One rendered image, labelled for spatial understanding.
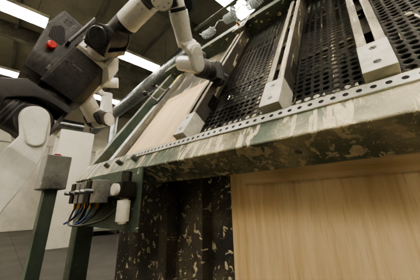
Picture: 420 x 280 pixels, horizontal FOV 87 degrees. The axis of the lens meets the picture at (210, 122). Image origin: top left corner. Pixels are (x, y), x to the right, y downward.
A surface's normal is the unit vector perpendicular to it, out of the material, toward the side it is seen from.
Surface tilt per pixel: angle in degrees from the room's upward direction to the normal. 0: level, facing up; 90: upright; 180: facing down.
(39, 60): 114
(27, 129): 90
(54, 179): 90
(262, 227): 90
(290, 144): 148
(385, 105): 58
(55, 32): 90
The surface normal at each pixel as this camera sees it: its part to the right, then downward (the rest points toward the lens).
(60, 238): 0.67, -0.27
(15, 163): 0.54, 0.07
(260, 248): -0.67, -0.25
